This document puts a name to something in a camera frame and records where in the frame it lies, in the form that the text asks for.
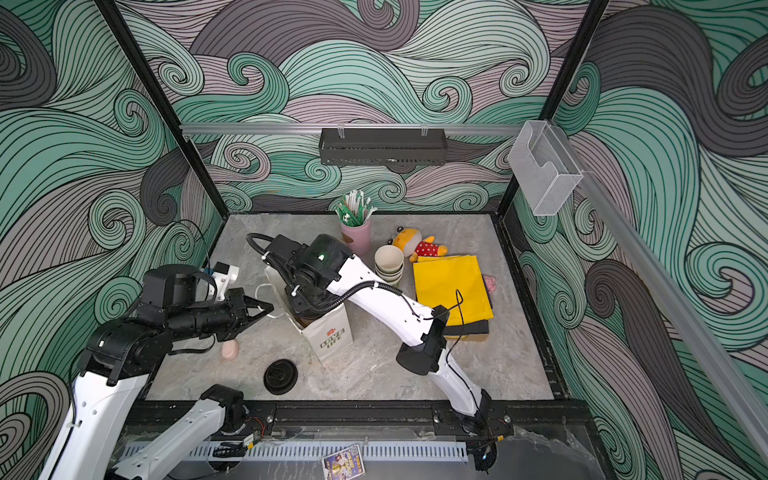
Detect black wall shelf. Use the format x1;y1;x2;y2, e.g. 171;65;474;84
318;127;448;166

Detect stack of paper cups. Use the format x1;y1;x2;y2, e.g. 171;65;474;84
374;245;404;286

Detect yellow plush toy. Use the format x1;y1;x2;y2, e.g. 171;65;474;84
390;227;448;263

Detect wrapped straws bundle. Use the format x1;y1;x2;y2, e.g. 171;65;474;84
333;189;378;227

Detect pink small object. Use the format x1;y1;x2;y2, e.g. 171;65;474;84
221;340;240;361

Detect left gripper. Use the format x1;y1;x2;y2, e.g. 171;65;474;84
173;287;277;343

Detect stack of black lids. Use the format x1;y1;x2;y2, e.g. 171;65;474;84
263;359;299;396

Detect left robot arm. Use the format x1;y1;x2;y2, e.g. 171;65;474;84
41;263;274;479

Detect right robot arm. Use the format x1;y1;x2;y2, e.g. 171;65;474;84
246;233;491;423

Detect white paper bag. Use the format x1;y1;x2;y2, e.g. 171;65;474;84
256;266;353;362

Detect yellow napkin stack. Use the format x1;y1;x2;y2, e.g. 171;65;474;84
413;255;494;326

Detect colourful card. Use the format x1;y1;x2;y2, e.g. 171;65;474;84
322;444;366;480

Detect clear acrylic wall holder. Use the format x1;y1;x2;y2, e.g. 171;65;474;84
507;120;583;217

